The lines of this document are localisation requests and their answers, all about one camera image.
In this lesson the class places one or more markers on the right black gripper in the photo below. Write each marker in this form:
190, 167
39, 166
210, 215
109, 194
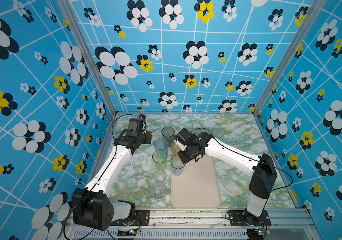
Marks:
184, 160

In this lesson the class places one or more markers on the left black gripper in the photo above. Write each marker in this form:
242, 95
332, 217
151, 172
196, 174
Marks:
148, 140

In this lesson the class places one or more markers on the blue clear faceted glass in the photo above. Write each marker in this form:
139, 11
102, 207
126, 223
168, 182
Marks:
177, 165

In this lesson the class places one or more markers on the amber tall glass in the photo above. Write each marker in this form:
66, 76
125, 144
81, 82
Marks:
175, 148

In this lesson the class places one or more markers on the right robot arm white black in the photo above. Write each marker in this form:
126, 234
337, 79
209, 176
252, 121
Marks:
260, 169

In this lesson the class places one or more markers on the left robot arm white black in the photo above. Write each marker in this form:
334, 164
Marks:
92, 206

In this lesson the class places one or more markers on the beige plastic tray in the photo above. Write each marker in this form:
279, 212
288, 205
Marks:
196, 187

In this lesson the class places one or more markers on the white frosted glass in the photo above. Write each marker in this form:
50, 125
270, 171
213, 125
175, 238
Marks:
218, 133

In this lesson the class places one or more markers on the blue frosted tall glass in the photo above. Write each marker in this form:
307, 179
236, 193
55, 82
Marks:
161, 144

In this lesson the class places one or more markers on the grey smoky tall glass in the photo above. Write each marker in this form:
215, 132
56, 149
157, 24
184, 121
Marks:
168, 134

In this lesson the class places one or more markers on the green clear glass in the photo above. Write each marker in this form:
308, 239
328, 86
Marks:
160, 159

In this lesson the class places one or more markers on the small clear glass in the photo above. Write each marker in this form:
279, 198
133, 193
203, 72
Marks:
159, 176

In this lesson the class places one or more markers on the large clear glass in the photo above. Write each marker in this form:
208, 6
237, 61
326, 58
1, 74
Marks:
158, 190

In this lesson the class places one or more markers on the left green circuit board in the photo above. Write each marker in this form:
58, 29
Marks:
128, 233

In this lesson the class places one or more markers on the green circuit board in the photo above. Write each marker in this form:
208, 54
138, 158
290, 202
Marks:
256, 234
128, 233

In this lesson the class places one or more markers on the right green circuit board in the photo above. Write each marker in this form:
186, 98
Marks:
256, 234

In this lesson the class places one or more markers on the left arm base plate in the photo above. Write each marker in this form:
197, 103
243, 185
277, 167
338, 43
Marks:
141, 218

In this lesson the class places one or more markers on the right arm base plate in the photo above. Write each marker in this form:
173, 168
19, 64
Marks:
241, 218

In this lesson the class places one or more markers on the aluminium front rail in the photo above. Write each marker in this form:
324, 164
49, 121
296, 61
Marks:
205, 224

